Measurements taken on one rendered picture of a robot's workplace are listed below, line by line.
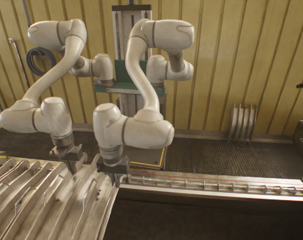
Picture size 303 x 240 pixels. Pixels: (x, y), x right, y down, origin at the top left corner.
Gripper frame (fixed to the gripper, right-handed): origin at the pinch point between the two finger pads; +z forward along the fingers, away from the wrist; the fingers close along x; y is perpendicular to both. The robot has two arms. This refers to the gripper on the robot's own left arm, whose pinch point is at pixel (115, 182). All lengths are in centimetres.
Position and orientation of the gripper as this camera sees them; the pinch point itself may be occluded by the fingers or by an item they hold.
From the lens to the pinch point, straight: 86.9
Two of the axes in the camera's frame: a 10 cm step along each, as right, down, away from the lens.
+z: 0.0, 8.7, 4.8
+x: 9.9, 0.5, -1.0
